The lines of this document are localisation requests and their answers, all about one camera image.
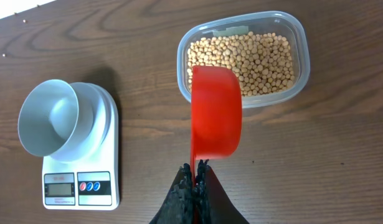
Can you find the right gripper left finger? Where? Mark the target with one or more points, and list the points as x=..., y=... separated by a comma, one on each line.
x=178, y=206

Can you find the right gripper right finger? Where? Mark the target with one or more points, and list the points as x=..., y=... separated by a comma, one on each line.
x=213, y=205

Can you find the red plastic measuring scoop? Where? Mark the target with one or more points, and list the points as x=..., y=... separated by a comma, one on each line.
x=216, y=114

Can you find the white digital kitchen scale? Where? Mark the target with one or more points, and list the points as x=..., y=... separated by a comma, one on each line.
x=89, y=179

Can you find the light grey round bowl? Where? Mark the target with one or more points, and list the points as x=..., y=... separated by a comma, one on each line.
x=54, y=118

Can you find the clear plastic soybean container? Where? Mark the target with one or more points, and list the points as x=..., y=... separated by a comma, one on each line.
x=267, y=52

